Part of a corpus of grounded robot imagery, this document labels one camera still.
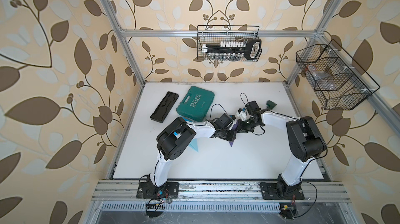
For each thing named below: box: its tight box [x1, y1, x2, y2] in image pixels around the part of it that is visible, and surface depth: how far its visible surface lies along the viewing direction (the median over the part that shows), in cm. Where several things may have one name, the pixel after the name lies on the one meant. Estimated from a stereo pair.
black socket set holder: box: [201, 38, 262, 61], surface depth 86 cm
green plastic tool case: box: [176, 85, 215, 122], surface depth 104 cm
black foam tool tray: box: [150, 91, 179, 123], surface depth 107 cm
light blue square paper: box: [188, 138, 199, 153], surface depth 90 cm
